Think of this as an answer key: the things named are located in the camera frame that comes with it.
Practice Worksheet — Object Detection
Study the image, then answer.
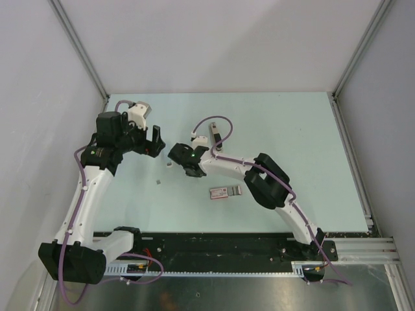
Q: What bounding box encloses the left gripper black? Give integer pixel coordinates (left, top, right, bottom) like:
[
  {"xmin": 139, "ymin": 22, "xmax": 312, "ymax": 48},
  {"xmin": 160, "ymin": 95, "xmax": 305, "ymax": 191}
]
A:
[{"xmin": 115, "ymin": 114, "xmax": 165, "ymax": 157}]

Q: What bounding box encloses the beige black stapler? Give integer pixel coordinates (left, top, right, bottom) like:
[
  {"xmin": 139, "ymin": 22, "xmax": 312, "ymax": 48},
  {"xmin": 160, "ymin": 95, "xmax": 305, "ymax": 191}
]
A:
[{"xmin": 209, "ymin": 122, "xmax": 223, "ymax": 152}]

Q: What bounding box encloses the red staple box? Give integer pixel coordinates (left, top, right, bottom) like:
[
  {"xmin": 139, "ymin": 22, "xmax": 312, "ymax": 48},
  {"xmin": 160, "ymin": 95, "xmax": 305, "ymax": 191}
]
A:
[{"xmin": 209, "ymin": 185, "xmax": 242, "ymax": 200}]

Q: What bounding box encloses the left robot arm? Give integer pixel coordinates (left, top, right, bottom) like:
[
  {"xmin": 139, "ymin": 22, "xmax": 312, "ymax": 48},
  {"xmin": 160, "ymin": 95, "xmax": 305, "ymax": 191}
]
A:
[{"xmin": 38, "ymin": 107, "xmax": 165, "ymax": 284}]

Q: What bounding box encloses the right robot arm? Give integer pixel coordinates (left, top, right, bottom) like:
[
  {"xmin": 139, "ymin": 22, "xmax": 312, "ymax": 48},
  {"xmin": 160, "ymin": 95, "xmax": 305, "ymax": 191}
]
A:
[{"xmin": 168, "ymin": 143, "xmax": 325, "ymax": 260}]

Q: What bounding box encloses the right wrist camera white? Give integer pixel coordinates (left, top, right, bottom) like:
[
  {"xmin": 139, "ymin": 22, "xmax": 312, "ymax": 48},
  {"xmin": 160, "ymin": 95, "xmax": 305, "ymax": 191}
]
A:
[{"xmin": 191, "ymin": 132, "xmax": 209, "ymax": 149}]

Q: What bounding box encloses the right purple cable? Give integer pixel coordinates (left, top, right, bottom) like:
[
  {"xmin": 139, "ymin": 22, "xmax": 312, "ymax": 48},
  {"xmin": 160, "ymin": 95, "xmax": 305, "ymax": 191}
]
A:
[{"xmin": 191, "ymin": 115, "xmax": 353, "ymax": 286}]

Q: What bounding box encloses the purple cable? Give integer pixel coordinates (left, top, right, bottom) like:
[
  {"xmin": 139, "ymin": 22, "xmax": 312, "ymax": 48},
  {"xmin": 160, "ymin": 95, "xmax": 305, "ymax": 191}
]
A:
[
  {"xmin": 191, "ymin": 115, "xmax": 353, "ymax": 286},
  {"xmin": 59, "ymin": 99, "xmax": 164, "ymax": 306}
]

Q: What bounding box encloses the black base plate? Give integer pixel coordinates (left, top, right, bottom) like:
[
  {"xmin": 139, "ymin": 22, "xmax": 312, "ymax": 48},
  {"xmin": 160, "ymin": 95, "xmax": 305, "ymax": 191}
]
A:
[{"xmin": 120, "ymin": 233, "xmax": 338, "ymax": 274}]

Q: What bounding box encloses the grey slotted cable duct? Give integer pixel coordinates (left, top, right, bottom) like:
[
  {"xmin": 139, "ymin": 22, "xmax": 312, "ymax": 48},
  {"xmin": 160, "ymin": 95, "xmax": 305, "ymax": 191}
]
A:
[{"xmin": 103, "ymin": 260, "xmax": 305, "ymax": 278}]

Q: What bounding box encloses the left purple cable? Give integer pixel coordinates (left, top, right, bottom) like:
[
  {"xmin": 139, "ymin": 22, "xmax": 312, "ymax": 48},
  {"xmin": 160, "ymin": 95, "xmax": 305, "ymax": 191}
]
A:
[{"xmin": 59, "ymin": 99, "xmax": 164, "ymax": 306}]

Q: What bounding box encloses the aluminium frame rail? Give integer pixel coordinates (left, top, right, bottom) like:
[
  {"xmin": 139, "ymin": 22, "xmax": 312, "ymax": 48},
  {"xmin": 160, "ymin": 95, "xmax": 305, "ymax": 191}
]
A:
[{"xmin": 333, "ymin": 238, "xmax": 400, "ymax": 265}]

